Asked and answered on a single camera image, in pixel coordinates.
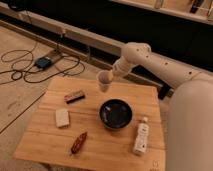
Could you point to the dark ceramic bowl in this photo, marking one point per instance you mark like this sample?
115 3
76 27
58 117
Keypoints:
115 114

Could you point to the wooden board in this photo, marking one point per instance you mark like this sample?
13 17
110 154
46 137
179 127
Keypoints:
103 149

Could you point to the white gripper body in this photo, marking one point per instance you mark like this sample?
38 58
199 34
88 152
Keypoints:
119 69

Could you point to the white plastic bottle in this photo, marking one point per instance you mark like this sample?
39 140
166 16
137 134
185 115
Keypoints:
141 140

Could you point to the red brown snack packet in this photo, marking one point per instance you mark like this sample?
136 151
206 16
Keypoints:
78 143

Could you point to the brown chocolate bar box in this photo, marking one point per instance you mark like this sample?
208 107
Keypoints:
74 96

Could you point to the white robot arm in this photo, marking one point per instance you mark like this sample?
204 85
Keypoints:
190 118

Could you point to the white rectangular block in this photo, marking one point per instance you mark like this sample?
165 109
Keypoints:
62 117

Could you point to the blue power adapter box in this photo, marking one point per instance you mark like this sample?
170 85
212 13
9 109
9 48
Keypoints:
43 63

